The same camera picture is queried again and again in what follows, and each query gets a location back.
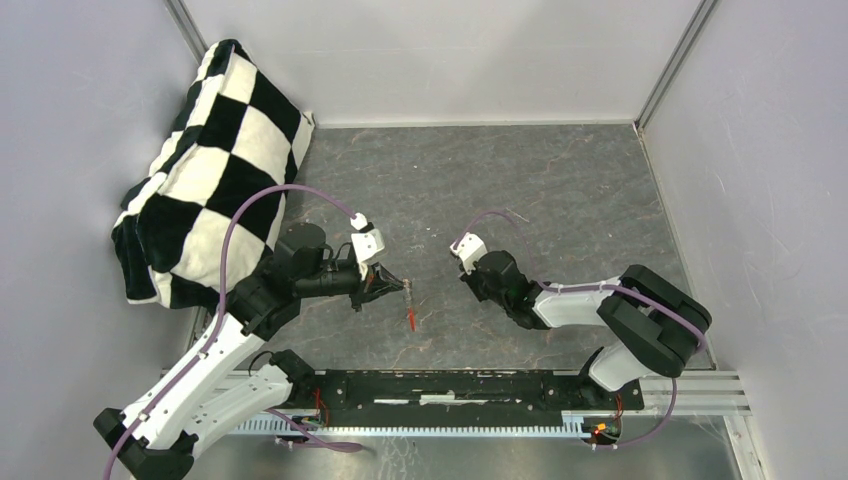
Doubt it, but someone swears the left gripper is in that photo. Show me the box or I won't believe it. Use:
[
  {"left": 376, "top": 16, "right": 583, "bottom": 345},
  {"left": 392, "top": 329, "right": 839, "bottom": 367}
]
[{"left": 297, "top": 259, "right": 404, "bottom": 312}]

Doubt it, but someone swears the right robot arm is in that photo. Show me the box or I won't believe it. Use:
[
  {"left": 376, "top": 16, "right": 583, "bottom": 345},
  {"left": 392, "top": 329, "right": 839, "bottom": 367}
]
[{"left": 456, "top": 250, "right": 712, "bottom": 408}]

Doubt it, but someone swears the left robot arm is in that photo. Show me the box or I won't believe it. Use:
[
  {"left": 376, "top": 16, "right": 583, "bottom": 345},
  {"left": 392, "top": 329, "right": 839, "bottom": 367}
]
[{"left": 94, "top": 223, "right": 403, "bottom": 479}]

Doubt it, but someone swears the left electronics board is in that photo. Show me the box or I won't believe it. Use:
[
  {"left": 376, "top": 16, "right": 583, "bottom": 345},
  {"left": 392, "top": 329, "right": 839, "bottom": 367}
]
[{"left": 286, "top": 389, "right": 329, "bottom": 431}]

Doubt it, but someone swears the electronics board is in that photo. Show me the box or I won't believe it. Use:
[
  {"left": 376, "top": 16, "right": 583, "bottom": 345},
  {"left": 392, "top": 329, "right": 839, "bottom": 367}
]
[
  {"left": 583, "top": 395, "right": 624, "bottom": 447},
  {"left": 286, "top": 389, "right": 329, "bottom": 431}
]

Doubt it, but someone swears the black white checkered pillow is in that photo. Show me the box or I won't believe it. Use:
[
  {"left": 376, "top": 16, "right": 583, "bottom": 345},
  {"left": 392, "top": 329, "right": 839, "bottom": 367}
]
[{"left": 111, "top": 39, "right": 315, "bottom": 309}]

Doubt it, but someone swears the right electronics board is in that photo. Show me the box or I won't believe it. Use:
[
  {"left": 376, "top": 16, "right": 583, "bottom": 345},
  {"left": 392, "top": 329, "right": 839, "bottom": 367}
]
[{"left": 583, "top": 395, "right": 624, "bottom": 447}]

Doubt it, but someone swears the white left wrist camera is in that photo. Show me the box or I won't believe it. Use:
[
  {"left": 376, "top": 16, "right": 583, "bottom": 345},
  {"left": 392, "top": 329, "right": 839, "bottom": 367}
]
[{"left": 350, "top": 213, "right": 385, "bottom": 280}]

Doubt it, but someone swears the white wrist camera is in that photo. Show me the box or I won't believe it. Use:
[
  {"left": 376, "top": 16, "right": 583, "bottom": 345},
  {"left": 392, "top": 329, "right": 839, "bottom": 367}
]
[
  {"left": 350, "top": 213, "right": 385, "bottom": 280},
  {"left": 450, "top": 232, "right": 488, "bottom": 274}
]

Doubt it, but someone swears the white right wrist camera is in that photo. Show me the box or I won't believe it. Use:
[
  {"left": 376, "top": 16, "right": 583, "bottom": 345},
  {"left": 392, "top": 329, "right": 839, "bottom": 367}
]
[{"left": 450, "top": 232, "right": 488, "bottom": 274}]

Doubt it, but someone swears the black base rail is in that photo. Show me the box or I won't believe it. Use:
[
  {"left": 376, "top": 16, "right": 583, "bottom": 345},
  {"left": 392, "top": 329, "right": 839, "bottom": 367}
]
[{"left": 281, "top": 370, "right": 645, "bottom": 428}]

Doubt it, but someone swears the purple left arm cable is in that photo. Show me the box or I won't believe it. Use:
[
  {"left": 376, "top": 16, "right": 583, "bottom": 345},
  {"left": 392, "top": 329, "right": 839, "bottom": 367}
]
[{"left": 100, "top": 184, "right": 359, "bottom": 480}]

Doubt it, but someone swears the white toothed cable duct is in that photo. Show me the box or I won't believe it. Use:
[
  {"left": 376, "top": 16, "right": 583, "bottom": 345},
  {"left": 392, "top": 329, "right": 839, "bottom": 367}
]
[{"left": 230, "top": 413, "right": 590, "bottom": 440}]

